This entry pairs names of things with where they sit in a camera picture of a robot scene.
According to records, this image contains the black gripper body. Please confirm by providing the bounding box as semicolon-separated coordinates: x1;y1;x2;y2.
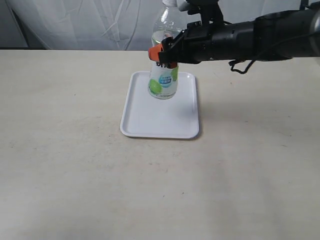
157;21;225;64

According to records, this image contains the clear plastic drink bottle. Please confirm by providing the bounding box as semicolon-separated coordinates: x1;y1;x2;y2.
148;0;183;100

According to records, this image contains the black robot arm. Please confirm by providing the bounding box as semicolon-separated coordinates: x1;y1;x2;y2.
148;2;320;75

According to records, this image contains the white rectangular plastic tray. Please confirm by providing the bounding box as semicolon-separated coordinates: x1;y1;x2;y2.
120;71;200;139

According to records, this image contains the white backdrop curtain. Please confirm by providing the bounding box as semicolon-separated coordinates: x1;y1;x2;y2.
0;0;320;52

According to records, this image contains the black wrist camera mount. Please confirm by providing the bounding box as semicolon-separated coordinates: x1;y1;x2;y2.
177;0;224;26

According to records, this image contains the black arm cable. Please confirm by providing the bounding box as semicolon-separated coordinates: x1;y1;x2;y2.
228;32;320;75

